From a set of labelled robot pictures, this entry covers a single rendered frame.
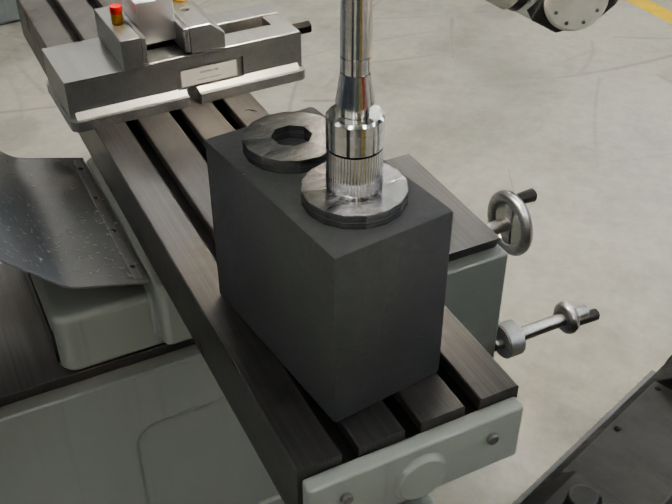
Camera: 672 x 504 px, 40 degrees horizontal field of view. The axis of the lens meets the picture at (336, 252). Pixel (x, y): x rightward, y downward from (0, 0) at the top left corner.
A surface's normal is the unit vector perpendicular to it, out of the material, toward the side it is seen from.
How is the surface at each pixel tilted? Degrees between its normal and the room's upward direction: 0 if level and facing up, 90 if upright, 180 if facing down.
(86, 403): 90
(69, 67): 0
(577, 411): 0
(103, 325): 90
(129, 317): 90
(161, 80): 90
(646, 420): 0
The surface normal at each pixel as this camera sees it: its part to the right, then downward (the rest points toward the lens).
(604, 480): 0.00, -0.80
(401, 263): 0.55, 0.51
